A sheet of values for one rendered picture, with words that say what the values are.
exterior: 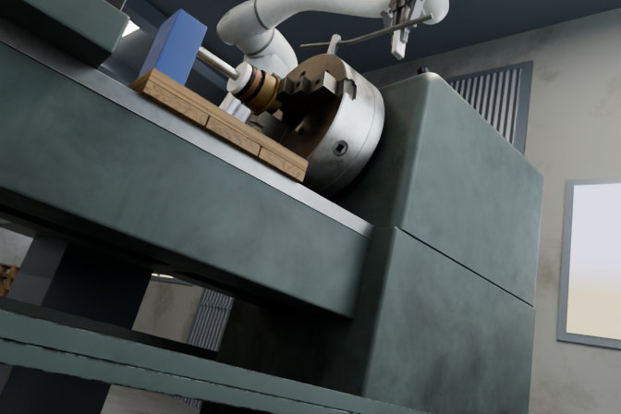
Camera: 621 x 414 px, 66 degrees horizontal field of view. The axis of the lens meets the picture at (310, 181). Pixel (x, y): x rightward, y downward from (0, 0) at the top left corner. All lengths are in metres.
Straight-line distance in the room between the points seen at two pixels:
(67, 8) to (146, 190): 0.24
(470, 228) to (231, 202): 0.59
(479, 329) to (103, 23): 0.94
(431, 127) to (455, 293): 0.35
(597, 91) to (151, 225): 3.51
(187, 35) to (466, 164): 0.66
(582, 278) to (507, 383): 2.09
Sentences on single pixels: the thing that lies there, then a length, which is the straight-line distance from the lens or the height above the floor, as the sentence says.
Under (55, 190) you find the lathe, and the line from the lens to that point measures 0.65.
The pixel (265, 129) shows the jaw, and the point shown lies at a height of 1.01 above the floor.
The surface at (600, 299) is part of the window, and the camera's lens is 3.27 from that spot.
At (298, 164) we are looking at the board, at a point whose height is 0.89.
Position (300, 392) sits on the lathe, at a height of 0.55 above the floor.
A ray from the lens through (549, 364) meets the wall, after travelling 3.28.
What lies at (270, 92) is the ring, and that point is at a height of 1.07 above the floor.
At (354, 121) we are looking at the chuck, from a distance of 0.97.
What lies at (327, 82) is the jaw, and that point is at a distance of 0.97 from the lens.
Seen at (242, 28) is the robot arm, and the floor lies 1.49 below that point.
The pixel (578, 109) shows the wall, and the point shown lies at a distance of 3.85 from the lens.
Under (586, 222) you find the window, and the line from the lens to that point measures 3.43.
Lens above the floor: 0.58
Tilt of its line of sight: 21 degrees up
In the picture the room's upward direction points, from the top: 15 degrees clockwise
